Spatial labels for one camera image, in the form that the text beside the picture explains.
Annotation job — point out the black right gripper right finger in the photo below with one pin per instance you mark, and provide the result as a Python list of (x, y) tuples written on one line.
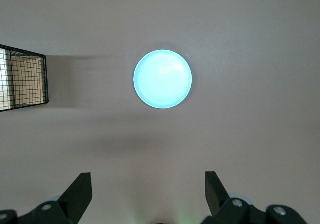
[(220, 201)]

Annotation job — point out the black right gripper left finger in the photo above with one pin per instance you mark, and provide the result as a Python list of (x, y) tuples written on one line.
[(75, 199)]

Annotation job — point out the light blue round plate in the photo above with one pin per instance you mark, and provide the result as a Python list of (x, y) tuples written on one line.
[(162, 79)]

